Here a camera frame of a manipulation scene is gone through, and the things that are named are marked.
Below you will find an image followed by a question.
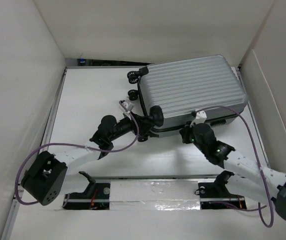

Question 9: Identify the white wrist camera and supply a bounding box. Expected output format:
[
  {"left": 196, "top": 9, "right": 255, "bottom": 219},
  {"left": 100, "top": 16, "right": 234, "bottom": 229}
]
[
  {"left": 190, "top": 110, "right": 207, "bottom": 128},
  {"left": 119, "top": 99, "right": 135, "bottom": 119}
]

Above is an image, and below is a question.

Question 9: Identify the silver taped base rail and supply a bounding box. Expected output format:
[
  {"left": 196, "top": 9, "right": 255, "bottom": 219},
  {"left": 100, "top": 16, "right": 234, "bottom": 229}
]
[{"left": 62, "top": 178, "right": 248, "bottom": 211}]

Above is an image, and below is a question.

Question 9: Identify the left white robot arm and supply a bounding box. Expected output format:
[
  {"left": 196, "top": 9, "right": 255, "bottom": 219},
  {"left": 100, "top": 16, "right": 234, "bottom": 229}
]
[{"left": 14, "top": 111, "right": 163, "bottom": 206}]

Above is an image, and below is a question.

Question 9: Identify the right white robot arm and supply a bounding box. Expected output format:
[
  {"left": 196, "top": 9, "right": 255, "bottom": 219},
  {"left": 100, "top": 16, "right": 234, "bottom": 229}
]
[{"left": 179, "top": 123, "right": 286, "bottom": 221}]

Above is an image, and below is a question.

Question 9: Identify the grey hard-shell suitcase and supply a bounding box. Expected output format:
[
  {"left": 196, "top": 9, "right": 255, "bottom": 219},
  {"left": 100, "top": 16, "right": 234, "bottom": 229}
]
[{"left": 127, "top": 55, "right": 248, "bottom": 142}]

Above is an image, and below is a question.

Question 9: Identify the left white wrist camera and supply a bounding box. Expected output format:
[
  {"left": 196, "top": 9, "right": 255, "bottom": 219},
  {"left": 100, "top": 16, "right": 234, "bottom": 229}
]
[{"left": 119, "top": 99, "right": 135, "bottom": 119}]

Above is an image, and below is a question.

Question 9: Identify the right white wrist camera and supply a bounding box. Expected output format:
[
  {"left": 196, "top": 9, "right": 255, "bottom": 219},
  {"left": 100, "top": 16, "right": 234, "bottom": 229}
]
[{"left": 190, "top": 110, "right": 207, "bottom": 128}]

